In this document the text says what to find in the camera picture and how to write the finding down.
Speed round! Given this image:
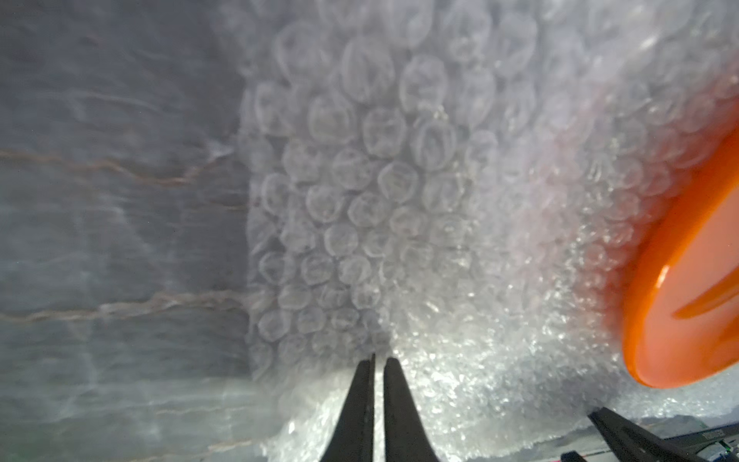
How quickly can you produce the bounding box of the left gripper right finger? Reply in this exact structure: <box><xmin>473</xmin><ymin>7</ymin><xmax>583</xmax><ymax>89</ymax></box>
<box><xmin>383</xmin><ymin>357</ymin><xmax>439</xmax><ymax>462</ymax></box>

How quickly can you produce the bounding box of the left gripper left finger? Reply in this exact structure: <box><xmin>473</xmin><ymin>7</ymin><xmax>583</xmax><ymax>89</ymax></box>
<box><xmin>321</xmin><ymin>354</ymin><xmax>375</xmax><ymax>462</ymax></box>

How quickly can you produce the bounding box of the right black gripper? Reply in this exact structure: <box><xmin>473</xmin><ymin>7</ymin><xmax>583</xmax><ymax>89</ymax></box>
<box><xmin>588</xmin><ymin>407</ymin><xmax>738</xmax><ymax>462</ymax></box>

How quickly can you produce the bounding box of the orange plate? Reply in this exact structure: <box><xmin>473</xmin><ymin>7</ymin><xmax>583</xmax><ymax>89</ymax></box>
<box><xmin>623</xmin><ymin>131</ymin><xmax>738</xmax><ymax>389</ymax></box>

